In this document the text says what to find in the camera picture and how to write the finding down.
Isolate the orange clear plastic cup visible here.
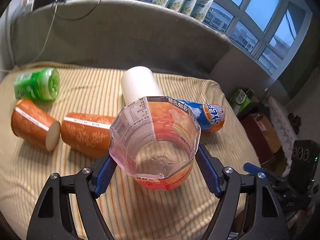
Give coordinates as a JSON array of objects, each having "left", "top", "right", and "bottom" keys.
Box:
[{"left": 109, "top": 96, "right": 201, "bottom": 191}]

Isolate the orange floral paper cup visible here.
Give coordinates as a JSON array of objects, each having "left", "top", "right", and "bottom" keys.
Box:
[{"left": 61, "top": 112, "right": 115, "bottom": 159}]

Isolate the orange paper cup white base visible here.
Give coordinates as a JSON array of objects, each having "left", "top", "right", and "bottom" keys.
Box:
[{"left": 11, "top": 99, "right": 61, "bottom": 152}]

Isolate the blue orange Arctic Ocean cup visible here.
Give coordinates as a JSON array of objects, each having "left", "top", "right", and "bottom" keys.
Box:
[{"left": 178, "top": 100, "right": 225, "bottom": 132}]

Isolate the green plastic cup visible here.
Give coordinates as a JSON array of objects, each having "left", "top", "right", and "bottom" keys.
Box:
[{"left": 14, "top": 68, "right": 60, "bottom": 101}]

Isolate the white plastic cup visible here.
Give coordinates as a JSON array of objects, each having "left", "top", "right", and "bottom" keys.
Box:
[{"left": 120, "top": 66, "right": 163, "bottom": 105}]

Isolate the red cardboard box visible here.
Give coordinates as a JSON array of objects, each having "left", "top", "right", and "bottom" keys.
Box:
[{"left": 237, "top": 102, "right": 286, "bottom": 173}]

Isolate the green white paper bag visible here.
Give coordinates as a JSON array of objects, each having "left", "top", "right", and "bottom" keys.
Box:
[{"left": 228, "top": 88, "right": 253, "bottom": 115}]

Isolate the grey sofa backrest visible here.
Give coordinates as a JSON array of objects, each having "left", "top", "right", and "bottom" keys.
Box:
[{"left": 10, "top": 0, "right": 232, "bottom": 79}]

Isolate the white power strip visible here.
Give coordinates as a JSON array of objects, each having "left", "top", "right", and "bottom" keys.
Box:
[{"left": 21, "top": 0, "right": 35, "bottom": 13}]

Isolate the black power adapter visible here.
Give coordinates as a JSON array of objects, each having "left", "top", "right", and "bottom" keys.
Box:
[{"left": 32, "top": 0, "right": 59, "bottom": 11}]

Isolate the white cable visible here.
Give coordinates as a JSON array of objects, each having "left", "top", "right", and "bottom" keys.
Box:
[{"left": 4, "top": 0, "right": 59, "bottom": 67}]

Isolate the black cable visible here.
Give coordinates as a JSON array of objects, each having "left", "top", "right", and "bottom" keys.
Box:
[{"left": 51, "top": 0, "right": 131, "bottom": 22}]

